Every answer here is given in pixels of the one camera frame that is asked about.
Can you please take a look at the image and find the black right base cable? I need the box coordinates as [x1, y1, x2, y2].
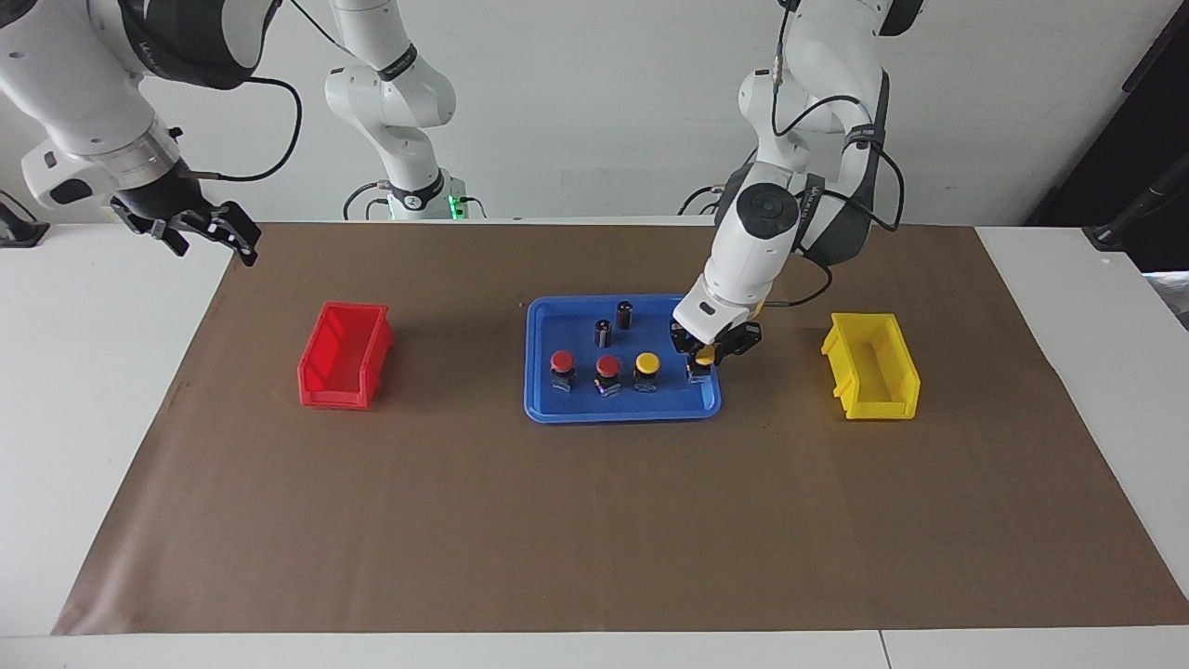
[342, 180, 489, 222]

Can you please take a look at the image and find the black left base cable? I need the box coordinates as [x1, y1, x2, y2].
[676, 181, 744, 217]

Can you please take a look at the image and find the yellow plastic bin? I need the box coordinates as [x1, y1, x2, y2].
[821, 312, 921, 421]

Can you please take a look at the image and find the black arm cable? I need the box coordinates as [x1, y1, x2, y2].
[757, 0, 907, 308]
[176, 0, 359, 182]

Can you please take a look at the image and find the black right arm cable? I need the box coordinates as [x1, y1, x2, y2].
[176, 0, 359, 182]

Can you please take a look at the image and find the brown paper table mat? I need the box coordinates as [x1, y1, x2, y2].
[51, 221, 1189, 636]

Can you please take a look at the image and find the red plastic bin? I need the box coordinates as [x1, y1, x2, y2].
[297, 301, 395, 411]

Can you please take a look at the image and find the blue plastic tray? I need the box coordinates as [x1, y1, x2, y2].
[524, 295, 723, 424]

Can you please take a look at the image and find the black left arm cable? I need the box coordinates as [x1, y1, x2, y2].
[757, 0, 907, 308]

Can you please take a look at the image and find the black clamp mount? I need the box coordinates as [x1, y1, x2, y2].
[0, 190, 50, 248]

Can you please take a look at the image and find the black stand pole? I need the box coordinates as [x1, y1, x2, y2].
[1082, 153, 1189, 252]

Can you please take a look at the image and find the black base cable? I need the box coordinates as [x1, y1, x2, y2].
[342, 180, 489, 222]
[676, 181, 744, 217]

